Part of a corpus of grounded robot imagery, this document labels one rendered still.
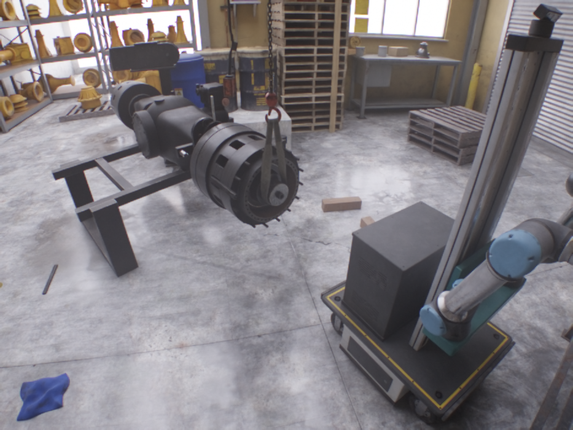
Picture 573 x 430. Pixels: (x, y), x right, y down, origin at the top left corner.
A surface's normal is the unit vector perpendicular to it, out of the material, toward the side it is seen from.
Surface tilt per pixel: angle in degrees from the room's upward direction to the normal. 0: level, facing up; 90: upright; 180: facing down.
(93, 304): 0
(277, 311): 0
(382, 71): 90
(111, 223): 90
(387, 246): 0
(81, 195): 90
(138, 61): 90
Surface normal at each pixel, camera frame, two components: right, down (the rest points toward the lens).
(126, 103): 0.62, 0.44
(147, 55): 0.22, 0.54
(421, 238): 0.00, -0.83
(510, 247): -0.84, 0.18
